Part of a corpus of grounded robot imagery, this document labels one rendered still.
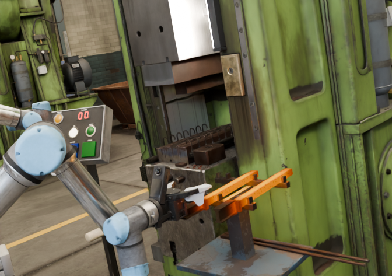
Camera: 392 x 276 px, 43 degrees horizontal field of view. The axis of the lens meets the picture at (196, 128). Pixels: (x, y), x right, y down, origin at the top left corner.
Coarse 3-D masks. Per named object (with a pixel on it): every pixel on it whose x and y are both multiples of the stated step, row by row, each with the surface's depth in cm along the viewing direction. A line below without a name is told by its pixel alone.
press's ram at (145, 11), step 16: (128, 0) 220; (144, 0) 213; (160, 0) 206; (176, 0) 206; (192, 0) 212; (128, 16) 222; (144, 16) 215; (160, 16) 208; (176, 16) 206; (192, 16) 213; (128, 32) 225; (144, 32) 218; (160, 32) 211; (176, 32) 206; (192, 32) 213; (208, 32) 219; (144, 48) 220; (160, 48) 213; (176, 48) 206; (192, 48) 213; (208, 48) 219; (144, 64) 225
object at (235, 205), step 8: (272, 176) 173; (280, 176) 172; (288, 176) 177; (264, 184) 166; (272, 184) 169; (248, 192) 161; (256, 192) 161; (264, 192) 165; (232, 200) 152; (240, 200) 153; (216, 208) 148; (224, 208) 149; (232, 208) 152; (240, 208) 153; (216, 216) 148; (224, 216) 149
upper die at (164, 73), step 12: (192, 60) 220; (204, 60) 225; (216, 60) 231; (144, 72) 224; (156, 72) 218; (168, 72) 213; (180, 72) 215; (192, 72) 220; (204, 72) 225; (216, 72) 231; (156, 84) 220; (168, 84) 215
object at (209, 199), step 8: (240, 176) 180; (248, 176) 179; (232, 184) 172; (240, 184) 175; (216, 192) 166; (224, 192) 168; (208, 200) 161; (216, 200) 164; (192, 208) 156; (200, 208) 159; (208, 208) 160; (184, 216) 154
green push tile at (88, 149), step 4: (84, 144) 244; (88, 144) 243; (92, 144) 242; (84, 148) 243; (88, 148) 242; (92, 148) 241; (84, 152) 242; (88, 152) 241; (92, 152) 241; (84, 156) 242; (88, 156) 241; (92, 156) 241
